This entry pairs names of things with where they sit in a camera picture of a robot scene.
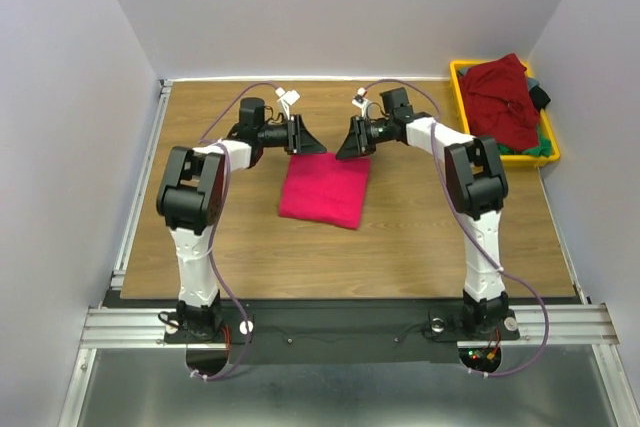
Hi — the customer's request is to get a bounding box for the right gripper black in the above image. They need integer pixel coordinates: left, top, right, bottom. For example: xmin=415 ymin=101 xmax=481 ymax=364
xmin=335 ymin=114 xmax=394 ymax=160

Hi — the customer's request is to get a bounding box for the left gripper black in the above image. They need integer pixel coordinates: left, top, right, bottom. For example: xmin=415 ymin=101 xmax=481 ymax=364
xmin=257 ymin=114 xmax=326 ymax=155

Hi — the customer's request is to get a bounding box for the pink t shirt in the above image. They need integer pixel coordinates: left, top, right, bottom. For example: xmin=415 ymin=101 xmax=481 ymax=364
xmin=278 ymin=153 xmax=371 ymax=230

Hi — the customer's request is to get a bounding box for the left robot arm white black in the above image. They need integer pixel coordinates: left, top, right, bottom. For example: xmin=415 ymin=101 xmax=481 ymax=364
xmin=156 ymin=88 xmax=326 ymax=344

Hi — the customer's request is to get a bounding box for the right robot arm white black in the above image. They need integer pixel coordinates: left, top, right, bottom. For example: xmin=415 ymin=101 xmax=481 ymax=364
xmin=336 ymin=88 xmax=509 ymax=337

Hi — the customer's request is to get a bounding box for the dark red t shirt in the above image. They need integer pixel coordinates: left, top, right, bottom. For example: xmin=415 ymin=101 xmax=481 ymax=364
xmin=459 ymin=53 xmax=540 ymax=152

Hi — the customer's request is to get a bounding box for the yellow plastic bin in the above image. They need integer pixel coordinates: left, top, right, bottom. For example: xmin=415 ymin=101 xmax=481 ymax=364
xmin=448 ymin=59 xmax=562 ymax=168

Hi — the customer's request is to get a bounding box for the green t shirt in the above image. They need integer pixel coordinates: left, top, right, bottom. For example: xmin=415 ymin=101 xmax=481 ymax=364
xmin=495 ymin=123 xmax=554 ymax=158

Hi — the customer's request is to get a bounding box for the black garment in bin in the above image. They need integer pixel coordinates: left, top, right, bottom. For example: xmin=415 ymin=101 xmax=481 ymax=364
xmin=527 ymin=77 xmax=551 ymax=112

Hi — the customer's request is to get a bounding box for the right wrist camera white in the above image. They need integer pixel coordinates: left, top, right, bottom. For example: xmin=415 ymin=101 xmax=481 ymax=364
xmin=352 ymin=87 xmax=372 ymax=119

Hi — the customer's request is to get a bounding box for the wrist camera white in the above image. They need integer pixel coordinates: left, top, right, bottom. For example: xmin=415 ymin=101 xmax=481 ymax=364
xmin=352 ymin=87 xmax=372 ymax=119
xmin=275 ymin=87 xmax=300 ymax=120

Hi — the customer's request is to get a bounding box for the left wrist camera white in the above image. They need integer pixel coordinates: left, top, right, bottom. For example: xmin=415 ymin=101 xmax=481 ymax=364
xmin=275 ymin=87 xmax=300 ymax=120

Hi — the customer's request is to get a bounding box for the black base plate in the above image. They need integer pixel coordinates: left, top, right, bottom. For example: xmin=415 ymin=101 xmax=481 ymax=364
xmin=164 ymin=298 xmax=521 ymax=368

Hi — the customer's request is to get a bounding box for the aluminium frame rail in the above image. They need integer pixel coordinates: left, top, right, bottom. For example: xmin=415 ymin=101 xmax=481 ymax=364
xmin=81 ymin=304 xmax=619 ymax=349

